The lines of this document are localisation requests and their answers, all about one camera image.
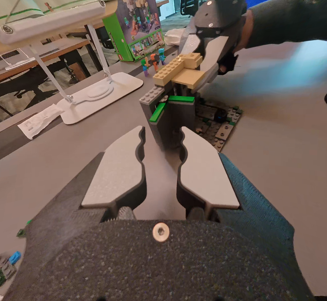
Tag scattered small brick pieces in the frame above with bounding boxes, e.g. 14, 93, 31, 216
0, 227, 28, 287

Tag tan brick assembly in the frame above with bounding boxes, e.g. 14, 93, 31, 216
153, 53, 205, 90

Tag grey desk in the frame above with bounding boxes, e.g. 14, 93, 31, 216
0, 38, 327, 297

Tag green purple toy minifigure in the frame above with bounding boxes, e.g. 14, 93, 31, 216
141, 57, 152, 77

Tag white book stand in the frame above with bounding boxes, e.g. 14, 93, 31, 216
0, 0, 144, 125

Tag white paper slip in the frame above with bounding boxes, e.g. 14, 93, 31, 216
17, 103, 66, 140

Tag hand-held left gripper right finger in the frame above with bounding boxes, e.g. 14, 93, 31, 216
176, 126, 241, 209

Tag white crumpled bag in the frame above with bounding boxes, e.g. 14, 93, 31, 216
164, 28, 186, 47

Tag person's right hand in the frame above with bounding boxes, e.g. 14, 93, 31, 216
236, 11, 254, 53

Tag clear acrylic stand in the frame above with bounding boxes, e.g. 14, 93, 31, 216
0, 46, 36, 71

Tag green toy set box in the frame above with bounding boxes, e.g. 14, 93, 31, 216
102, 0, 166, 63

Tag grey brick-built model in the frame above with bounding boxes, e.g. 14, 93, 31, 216
139, 87, 244, 153

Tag orange toy minifigure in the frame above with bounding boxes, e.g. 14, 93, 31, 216
150, 53, 160, 73

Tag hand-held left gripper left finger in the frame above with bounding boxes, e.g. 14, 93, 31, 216
81, 126, 148, 209

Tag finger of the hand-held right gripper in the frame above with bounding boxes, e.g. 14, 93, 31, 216
179, 34, 203, 56
196, 36, 229, 90

